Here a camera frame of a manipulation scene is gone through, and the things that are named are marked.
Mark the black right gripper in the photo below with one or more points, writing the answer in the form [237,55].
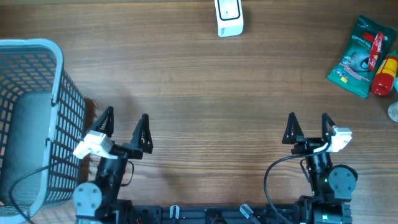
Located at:
[306,144]

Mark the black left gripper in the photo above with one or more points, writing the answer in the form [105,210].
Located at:
[134,150]

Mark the green lid jar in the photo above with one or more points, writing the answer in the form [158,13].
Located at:
[393,111]

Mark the chilli sauce bottle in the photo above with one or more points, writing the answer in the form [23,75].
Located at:
[386,74]

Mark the green 3M glove packet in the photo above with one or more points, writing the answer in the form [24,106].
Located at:
[352,73]

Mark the red sachet packet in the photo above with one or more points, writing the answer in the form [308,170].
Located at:
[376,50]

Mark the light green wipes packet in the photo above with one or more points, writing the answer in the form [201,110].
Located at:
[396,84]

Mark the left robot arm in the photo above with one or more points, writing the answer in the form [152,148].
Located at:
[96,201]

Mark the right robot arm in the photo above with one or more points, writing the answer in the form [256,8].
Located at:
[332,185]

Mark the white barcode scanner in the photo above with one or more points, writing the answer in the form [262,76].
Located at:
[229,17]

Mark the grey plastic basket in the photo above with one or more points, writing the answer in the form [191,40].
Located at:
[42,120]

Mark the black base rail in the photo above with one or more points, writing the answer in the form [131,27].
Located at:
[202,215]

